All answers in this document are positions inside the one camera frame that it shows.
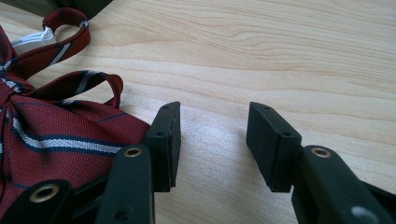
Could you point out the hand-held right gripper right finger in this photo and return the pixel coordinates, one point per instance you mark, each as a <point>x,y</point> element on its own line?
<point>274,146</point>

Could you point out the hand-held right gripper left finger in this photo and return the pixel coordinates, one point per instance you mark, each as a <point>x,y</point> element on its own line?
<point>163,149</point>

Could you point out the white plastic clip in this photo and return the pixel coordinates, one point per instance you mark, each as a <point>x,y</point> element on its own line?
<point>32,38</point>

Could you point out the dark object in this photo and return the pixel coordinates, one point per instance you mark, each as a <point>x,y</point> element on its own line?
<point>62,6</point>

